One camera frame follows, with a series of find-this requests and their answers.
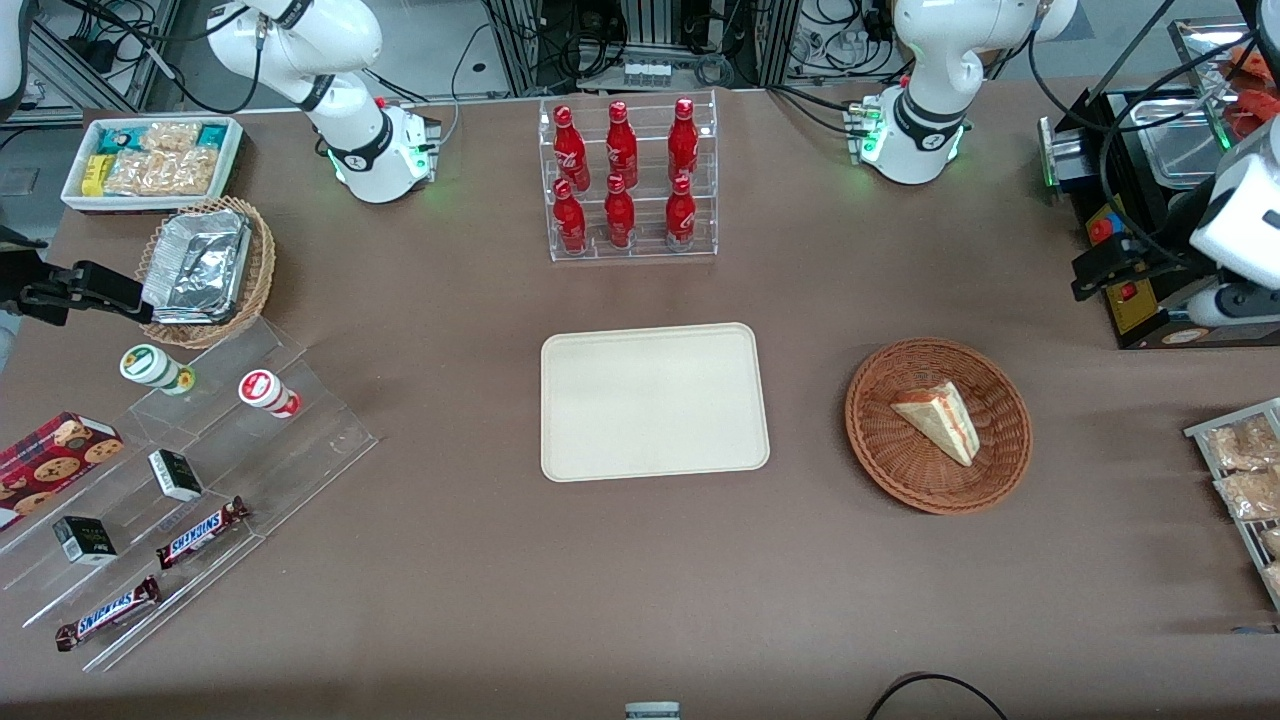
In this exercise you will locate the triangle sandwich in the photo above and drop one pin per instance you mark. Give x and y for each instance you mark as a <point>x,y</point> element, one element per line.
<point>940,420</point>

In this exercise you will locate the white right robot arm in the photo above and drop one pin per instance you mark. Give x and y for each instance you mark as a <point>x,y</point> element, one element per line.
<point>350,120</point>

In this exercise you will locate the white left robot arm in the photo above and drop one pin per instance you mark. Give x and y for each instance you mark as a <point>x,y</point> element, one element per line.
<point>920,80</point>

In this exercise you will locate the light wicker basket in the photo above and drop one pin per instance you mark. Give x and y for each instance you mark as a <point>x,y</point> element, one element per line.
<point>262,270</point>

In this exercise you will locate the brown wicker basket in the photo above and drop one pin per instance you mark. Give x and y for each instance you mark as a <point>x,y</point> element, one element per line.
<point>900,460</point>

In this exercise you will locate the beige plastic tray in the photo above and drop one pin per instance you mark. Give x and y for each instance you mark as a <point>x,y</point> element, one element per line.
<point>655,400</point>

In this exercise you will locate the black food warmer case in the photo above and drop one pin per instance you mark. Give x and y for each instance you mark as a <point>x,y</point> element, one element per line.
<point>1135,310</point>

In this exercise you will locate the green lid yogurt cup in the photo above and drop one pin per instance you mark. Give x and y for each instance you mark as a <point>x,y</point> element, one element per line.
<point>145,364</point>

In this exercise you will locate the steel food pan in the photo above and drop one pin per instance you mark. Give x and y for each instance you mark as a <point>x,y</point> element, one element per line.
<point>1175,160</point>

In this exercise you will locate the silver foil packets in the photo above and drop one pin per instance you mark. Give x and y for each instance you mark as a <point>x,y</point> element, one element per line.
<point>200,265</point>

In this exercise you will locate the yellow snack packet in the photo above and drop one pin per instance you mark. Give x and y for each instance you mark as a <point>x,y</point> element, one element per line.
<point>95,175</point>

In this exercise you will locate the clear cracker bag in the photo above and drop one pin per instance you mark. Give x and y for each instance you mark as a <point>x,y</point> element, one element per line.
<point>170,137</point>
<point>135,172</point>
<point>190,170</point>

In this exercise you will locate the teal snack packet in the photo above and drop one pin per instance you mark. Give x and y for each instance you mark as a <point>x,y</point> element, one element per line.
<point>115,140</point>
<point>213,135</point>

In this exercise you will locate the red tartan cookie box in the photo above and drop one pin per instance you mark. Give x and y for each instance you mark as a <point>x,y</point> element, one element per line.
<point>50,465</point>

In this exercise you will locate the white snack bin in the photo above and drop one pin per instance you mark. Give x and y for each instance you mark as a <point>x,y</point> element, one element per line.
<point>232,170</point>

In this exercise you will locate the red lid yogurt cup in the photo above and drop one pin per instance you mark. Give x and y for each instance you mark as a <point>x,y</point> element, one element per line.
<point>262,388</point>

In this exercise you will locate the clear pastry bag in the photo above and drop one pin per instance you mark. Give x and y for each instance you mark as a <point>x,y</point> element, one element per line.
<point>1250,495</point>
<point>1245,445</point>

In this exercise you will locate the small black carton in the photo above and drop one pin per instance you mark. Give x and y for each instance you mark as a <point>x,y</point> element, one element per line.
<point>175,475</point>
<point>85,540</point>

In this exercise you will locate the clear acrylic stepped shelf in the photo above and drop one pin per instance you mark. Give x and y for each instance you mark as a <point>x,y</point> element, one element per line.
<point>300,460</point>

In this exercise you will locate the Snickers chocolate bar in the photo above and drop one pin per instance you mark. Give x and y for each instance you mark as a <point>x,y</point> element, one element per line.
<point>200,533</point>
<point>108,613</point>

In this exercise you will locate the red cola bottle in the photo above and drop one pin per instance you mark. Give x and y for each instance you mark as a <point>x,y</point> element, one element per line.
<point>570,150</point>
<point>683,142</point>
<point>570,222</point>
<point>680,216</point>
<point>619,218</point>
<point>621,148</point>

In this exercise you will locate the clear acrylic bottle rack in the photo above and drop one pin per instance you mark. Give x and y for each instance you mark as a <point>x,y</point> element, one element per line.
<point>645,250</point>

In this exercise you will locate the small grey device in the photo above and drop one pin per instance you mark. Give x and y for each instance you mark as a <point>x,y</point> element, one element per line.
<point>652,712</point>

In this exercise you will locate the aluminium frame post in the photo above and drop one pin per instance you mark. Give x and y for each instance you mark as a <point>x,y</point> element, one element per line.
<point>520,50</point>
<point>778,45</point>

